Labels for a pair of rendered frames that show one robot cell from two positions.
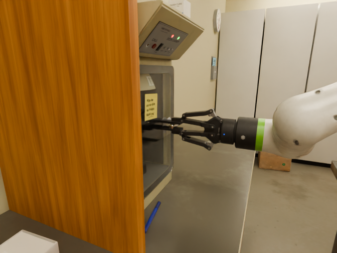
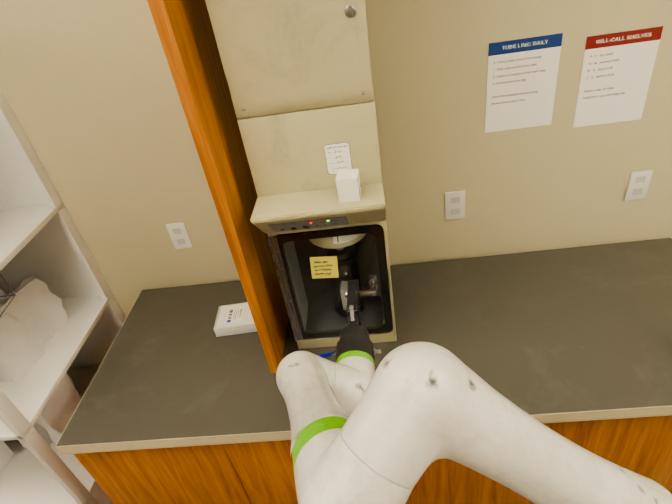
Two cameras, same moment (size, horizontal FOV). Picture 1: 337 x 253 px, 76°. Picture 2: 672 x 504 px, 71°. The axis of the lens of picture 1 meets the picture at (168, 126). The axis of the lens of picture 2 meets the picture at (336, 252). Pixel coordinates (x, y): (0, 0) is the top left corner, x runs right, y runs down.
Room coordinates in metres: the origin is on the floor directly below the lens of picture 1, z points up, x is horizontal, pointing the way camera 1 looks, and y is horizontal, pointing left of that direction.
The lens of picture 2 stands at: (0.36, -0.96, 2.05)
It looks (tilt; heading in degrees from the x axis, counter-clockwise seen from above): 35 degrees down; 73
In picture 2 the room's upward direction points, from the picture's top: 10 degrees counter-clockwise
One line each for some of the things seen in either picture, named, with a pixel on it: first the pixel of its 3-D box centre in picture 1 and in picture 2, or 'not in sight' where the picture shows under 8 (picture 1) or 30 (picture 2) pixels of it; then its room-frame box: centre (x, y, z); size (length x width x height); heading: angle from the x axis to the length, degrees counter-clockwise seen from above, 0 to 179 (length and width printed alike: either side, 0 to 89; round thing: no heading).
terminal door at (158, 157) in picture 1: (154, 130); (336, 287); (0.66, 0.05, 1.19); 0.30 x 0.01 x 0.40; 156
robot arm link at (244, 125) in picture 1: (245, 132); (356, 354); (0.60, -0.22, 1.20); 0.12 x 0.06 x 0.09; 156
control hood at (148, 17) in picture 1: (168, 38); (320, 217); (0.64, 0.00, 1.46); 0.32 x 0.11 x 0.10; 156
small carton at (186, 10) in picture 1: (179, 13); (348, 185); (0.71, -0.03, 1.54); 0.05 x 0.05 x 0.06; 61
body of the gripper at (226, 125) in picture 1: (219, 130); (354, 332); (0.63, -0.15, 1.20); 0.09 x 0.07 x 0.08; 66
